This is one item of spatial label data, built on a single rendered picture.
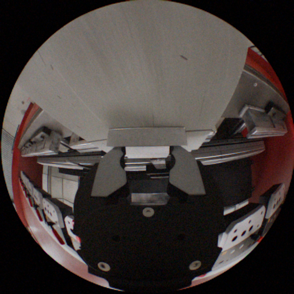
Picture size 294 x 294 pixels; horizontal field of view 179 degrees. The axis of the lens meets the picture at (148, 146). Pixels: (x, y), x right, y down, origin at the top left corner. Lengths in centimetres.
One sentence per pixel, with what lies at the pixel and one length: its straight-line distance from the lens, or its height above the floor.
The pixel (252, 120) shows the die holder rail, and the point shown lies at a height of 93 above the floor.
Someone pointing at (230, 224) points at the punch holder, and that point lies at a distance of 26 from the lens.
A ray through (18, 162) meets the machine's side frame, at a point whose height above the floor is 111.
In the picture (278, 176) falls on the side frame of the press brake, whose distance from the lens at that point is 92.
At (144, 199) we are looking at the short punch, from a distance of 22.
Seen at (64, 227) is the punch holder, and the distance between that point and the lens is 43.
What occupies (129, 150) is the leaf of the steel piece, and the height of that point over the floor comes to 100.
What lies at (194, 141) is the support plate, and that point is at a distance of 17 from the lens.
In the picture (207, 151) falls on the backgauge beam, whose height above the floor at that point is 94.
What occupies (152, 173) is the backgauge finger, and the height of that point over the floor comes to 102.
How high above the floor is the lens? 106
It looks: 20 degrees down
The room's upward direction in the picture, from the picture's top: 179 degrees clockwise
